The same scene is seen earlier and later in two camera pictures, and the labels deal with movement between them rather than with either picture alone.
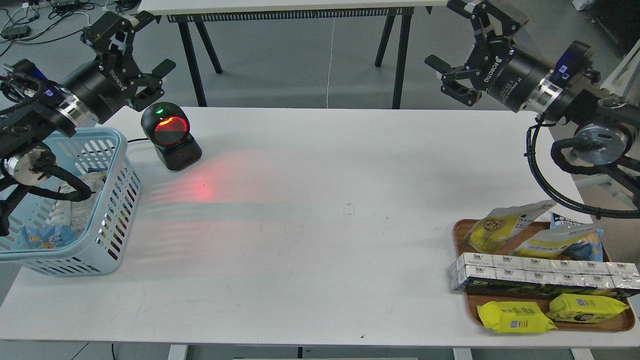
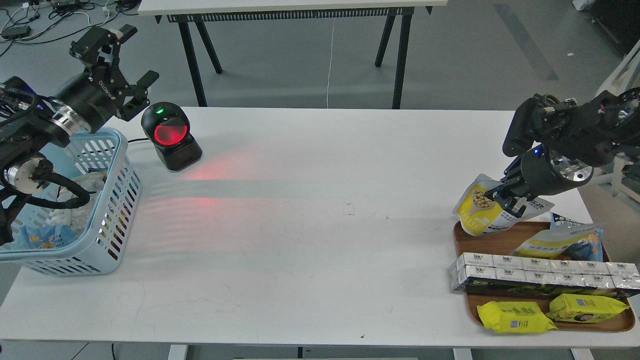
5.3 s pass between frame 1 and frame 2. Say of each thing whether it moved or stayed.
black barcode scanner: stayed
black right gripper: moved
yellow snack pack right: stayed
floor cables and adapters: stayed
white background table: stayed
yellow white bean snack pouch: moved
